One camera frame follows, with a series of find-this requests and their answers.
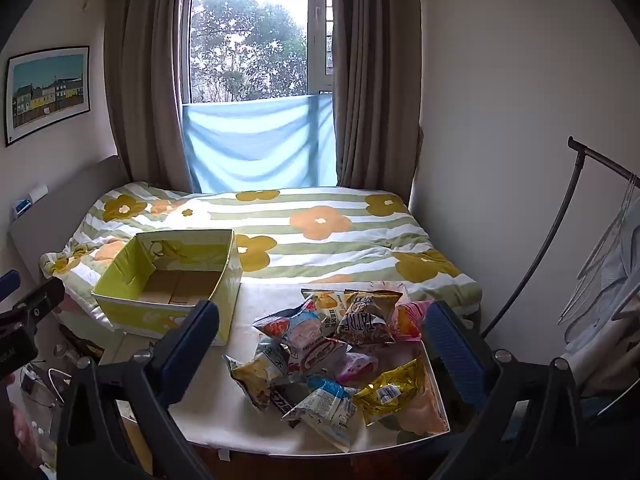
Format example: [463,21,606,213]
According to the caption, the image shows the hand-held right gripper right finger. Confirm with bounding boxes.
[422,301,586,480]

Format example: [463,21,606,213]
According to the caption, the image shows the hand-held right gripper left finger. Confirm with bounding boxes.
[55,299,222,480]

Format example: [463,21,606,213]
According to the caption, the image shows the yellow-green cardboard box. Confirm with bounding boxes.
[91,230,244,347]

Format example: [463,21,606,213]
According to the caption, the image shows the red pink candy packet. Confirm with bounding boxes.
[392,301,435,343]

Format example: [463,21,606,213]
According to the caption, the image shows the pink white candy packet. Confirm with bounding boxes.
[334,351,382,387]

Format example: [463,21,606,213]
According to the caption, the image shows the pile of mixed snack bags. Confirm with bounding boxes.
[222,282,449,453]

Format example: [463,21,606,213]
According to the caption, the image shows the grey bed headboard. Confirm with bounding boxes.
[9,155,134,281]

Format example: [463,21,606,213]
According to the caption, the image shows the cream floral tablecloth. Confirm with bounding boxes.
[102,280,452,457]

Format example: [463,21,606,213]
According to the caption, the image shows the pale hanging clothes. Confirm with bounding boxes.
[564,245,640,413]

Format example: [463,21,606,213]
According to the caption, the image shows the striped floral bed blanket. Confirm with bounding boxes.
[40,182,484,322]

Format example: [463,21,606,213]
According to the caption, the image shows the dark metal clothes rack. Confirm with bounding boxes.
[479,136,640,341]

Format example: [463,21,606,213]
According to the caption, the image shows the light blue cloth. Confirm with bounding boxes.
[182,93,339,195]

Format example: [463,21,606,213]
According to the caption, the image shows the brown curtain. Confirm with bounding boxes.
[330,0,424,197]
[104,0,197,197]

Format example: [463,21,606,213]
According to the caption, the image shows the window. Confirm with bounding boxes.
[186,0,335,107]

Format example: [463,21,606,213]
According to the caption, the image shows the framed wall picture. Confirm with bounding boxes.
[5,46,91,149]

